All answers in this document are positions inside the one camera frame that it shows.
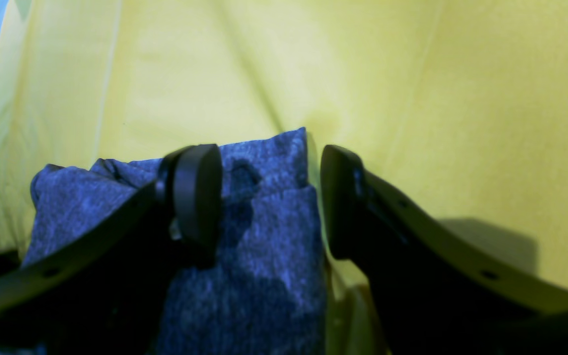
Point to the yellow table cloth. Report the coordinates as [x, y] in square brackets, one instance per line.
[460, 104]

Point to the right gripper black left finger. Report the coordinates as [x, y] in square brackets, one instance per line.
[104, 293]

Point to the grey long-sleeve shirt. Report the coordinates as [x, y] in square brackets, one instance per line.
[266, 293]

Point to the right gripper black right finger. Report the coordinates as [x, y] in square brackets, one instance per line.
[435, 294]

